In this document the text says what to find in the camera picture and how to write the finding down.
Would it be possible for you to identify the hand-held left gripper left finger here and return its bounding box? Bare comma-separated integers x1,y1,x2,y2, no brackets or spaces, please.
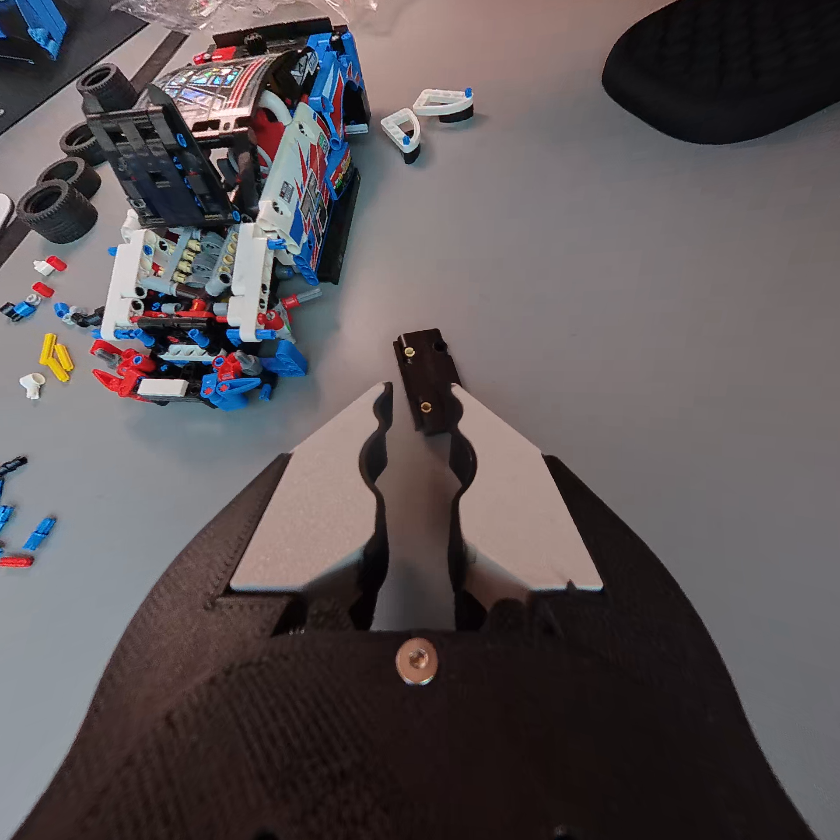
228,381,395,632

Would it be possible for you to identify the black chair armrest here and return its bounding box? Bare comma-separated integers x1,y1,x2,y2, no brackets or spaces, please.
602,0,840,146

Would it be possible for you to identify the black brick assembly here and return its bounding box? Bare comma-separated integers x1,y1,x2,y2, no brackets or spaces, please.
393,328,464,438

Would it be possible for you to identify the white curved brick piece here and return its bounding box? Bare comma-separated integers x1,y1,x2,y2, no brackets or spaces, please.
413,87,475,126
380,108,421,165

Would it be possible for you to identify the toy brick race car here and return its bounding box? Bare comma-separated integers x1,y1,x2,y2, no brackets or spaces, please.
85,18,373,413

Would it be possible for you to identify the black rubber toy tyre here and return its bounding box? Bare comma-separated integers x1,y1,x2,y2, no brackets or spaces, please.
75,63,139,116
58,121,107,166
36,156,103,202
16,178,100,245

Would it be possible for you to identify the clear plastic bag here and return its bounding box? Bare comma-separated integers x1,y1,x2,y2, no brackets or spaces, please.
112,0,395,37

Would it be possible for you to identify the blue grey connector cluster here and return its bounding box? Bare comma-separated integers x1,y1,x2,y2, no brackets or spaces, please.
54,301,107,330

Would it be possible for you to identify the pile of blue connector pins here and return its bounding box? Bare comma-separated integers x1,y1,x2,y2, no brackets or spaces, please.
0,455,59,570

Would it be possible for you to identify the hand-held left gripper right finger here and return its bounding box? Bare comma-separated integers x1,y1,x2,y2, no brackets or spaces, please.
449,382,605,632

